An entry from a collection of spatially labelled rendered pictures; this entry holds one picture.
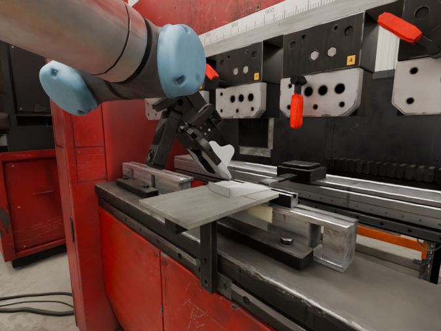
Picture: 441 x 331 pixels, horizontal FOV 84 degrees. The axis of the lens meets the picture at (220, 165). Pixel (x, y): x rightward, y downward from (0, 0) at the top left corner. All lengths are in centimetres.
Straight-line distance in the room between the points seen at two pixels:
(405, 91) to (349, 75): 9
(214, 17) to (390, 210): 67
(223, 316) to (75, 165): 93
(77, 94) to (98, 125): 95
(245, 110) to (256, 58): 11
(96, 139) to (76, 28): 110
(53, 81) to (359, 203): 74
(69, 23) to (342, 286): 53
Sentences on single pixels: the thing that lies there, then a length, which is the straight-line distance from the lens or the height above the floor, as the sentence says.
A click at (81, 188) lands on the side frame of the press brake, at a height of 86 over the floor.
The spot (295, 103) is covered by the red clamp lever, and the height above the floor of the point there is 120.
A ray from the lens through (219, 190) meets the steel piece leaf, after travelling 57.
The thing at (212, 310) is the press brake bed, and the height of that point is 71.
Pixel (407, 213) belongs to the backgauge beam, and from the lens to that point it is 78.
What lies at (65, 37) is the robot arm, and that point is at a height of 123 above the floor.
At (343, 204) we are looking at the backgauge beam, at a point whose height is 93.
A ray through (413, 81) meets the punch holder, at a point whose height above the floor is 122.
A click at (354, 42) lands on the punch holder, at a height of 129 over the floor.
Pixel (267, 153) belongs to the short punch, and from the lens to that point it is 62.
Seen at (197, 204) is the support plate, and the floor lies 100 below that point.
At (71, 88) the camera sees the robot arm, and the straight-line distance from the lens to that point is 37.
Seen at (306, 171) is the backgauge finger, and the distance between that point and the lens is 78.
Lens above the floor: 116
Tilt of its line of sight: 10 degrees down
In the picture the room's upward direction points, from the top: straight up
